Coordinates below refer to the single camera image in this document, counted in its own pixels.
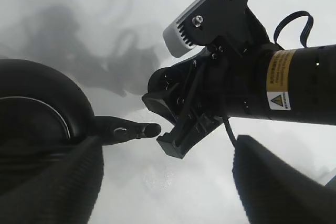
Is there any black round teapot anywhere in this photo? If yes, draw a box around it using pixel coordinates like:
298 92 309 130
1 59 161 183

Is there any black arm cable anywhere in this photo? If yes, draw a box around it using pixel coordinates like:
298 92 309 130
273 10 315 49

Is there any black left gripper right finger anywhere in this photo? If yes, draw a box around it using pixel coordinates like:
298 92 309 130
232 135 335 223

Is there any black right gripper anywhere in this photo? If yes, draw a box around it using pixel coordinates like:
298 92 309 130
142 6 270 159

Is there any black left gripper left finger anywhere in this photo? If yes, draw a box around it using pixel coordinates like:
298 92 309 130
1 137 104 223

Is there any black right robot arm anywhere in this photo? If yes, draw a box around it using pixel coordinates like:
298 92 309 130
142 10 335 158

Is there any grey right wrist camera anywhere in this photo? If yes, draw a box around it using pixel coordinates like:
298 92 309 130
163 0 205 58

